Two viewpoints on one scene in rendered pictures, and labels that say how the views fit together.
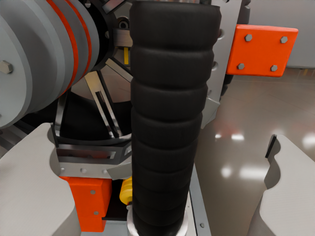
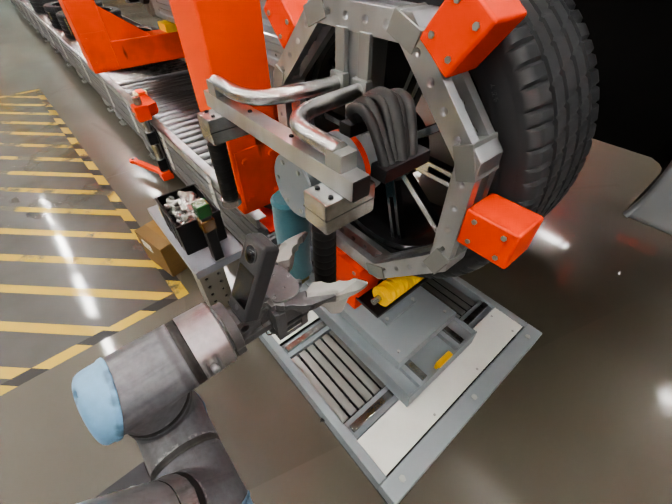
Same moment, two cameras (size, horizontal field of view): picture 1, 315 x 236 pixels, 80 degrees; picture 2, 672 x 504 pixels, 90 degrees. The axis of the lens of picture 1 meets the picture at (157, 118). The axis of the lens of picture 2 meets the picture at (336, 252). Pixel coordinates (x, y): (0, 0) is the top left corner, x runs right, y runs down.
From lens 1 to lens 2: 45 cm
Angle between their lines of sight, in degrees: 43
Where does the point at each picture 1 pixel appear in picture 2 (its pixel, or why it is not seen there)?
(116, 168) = (371, 266)
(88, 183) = (353, 265)
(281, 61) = (502, 255)
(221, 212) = (522, 413)
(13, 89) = not seen: hidden behind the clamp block
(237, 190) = (585, 417)
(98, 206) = not seen: hidden behind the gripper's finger
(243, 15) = (520, 192)
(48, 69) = not seen: hidden behind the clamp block
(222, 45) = (454, 218)
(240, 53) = (468, 230)
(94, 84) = (390, 190)
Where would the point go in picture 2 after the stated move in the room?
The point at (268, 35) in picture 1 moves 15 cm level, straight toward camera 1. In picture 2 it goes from (491, 228) to (397, 243)
